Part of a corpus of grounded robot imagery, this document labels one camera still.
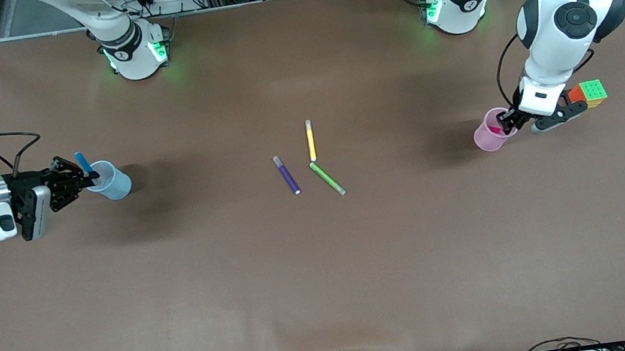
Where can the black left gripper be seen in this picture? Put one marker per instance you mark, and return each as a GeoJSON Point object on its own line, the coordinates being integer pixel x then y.
{"type": "Point", "coordinates": [510, 118]}

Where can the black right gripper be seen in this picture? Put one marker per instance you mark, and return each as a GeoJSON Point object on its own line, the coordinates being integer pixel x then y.
{"type": "Point", "coordinates": [22, 183]}

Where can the pink marker pen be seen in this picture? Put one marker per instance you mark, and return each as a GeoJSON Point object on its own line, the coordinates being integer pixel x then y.
{"type": "Point", "coordinates": [495, 129]}

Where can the blue marker pen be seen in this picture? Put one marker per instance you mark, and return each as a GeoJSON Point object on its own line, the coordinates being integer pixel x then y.
{"type": "Point", "coordinates": [83, 162]}

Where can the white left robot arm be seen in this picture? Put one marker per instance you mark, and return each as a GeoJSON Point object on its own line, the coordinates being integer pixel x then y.
{"type": "Point", "coordinates": [549, 47]}

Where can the pink plastic cup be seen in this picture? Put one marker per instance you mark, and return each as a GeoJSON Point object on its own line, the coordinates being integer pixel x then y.
{"type": "Point", "coordinates": [486, 140]}

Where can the light blue plastic cup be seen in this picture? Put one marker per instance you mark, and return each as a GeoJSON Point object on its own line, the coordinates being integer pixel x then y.
{"type": "Point", "coordinates": [117, 186]}

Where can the colourful puzzle cube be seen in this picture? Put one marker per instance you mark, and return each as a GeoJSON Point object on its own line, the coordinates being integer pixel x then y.
{"type": "Point", "coordinates": [592, 91]}

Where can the green marker pen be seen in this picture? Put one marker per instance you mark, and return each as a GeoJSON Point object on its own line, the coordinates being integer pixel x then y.
{"type": "Point", "coordinates": [327, 178]}

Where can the yellow marker pen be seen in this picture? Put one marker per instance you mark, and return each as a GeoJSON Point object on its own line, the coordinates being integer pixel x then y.
{"type": "Point", "coordinates": [311, 142]}

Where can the purple marker pen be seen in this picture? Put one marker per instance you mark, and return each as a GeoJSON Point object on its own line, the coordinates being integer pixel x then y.
{"type": "Point", "coordinates": [287, 176]}

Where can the brown table cover sheet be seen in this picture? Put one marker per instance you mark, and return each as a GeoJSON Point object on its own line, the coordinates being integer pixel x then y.
{"type": "Point", "coordinates": [325, 270]}

